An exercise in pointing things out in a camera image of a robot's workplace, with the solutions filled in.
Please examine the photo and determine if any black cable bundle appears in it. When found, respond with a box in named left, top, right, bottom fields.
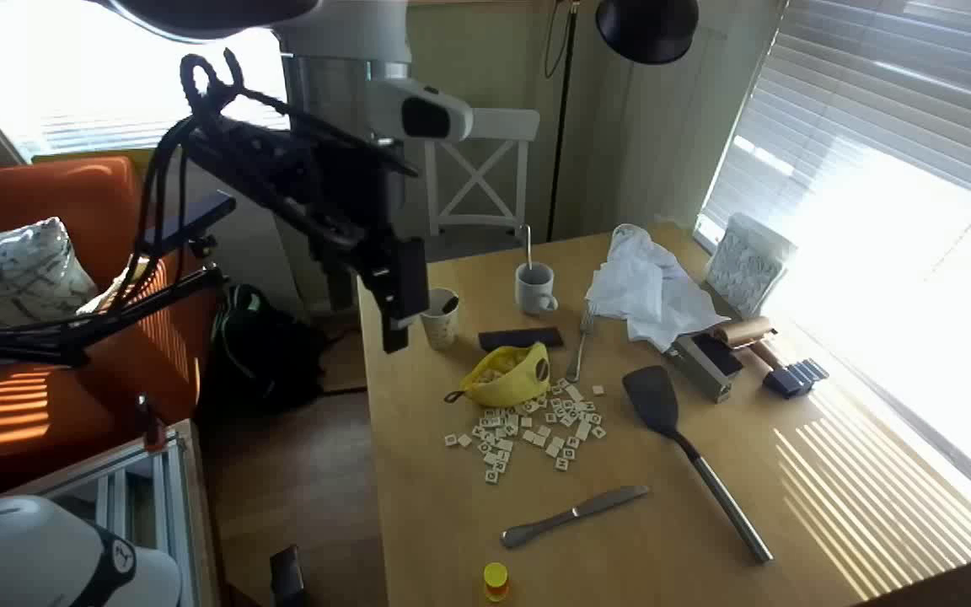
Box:
left=113, top=64, right=228, bottom=317

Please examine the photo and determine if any white window blind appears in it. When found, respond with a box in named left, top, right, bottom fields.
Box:
left=692, top=0, right=971, bottom=531

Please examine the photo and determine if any wooden handled brush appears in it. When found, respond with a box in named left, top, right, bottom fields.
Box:
left=715, top=313, right=790, bottom=375

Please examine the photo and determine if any pile of letter tiles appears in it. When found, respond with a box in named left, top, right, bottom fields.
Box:
left=442, top=382, right=615, bottom=488

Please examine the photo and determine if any patterned tissue box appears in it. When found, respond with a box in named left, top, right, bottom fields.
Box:
left=702, top=211, right=798, bottom=319

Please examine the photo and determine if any white wooden chair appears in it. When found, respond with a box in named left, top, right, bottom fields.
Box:
left=413, top=105, right=542, bottom=240

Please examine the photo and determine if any small dark box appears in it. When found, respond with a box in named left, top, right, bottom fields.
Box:
left=668, top=331, right=748, bottom=405

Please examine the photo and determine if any black lamp shade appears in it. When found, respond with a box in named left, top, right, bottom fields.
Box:
left=594, top=0, right=702, bottom=66

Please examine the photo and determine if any white ceramic mug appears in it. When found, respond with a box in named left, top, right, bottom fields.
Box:
left=513, top=260, right=565, bottom=319

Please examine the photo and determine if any small yellow cap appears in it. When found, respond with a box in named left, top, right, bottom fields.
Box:
left=478, top=559, right=516, bottom=603

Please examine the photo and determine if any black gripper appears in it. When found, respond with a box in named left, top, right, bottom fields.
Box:
left=331, top=199, right=436, bottom=356

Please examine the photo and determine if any metal butter knife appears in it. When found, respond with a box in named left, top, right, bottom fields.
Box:
left=498, top=482, right=654, bottom=552

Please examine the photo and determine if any small black remote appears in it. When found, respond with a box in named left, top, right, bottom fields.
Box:
left=762, top=353, right=832, bottom=400

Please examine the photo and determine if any grey patterned pillow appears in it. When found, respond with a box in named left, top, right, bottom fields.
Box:
left=0, top=217, right=103, bottom=332

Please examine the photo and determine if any black bag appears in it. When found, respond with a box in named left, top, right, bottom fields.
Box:
left=208, top=281, right=331, bottom=416

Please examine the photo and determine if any white metal rack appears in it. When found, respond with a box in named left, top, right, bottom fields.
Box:
left=9, top=418, right=221, bottom=607

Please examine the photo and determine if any small black floor object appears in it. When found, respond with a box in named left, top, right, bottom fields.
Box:
left=266, top=546, right=312, bottom=607

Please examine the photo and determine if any black spatula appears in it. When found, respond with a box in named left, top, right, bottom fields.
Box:
left=620, top=362, right=780, bottom=571

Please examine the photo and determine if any yellow banana-shaped pouch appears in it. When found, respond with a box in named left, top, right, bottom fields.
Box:
left=444, top=340, right=557, bottom=411

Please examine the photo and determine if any orange sofa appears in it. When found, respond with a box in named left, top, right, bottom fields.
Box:
left=0, top=156, right=212, bottom=499

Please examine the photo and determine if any thin metal utensil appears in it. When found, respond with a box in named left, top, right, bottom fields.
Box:
left=568, top=296, right=600, bottom=383

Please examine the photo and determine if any crumpled white cloth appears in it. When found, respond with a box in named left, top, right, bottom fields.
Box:
left=584, top=218, right=733, bottom=353

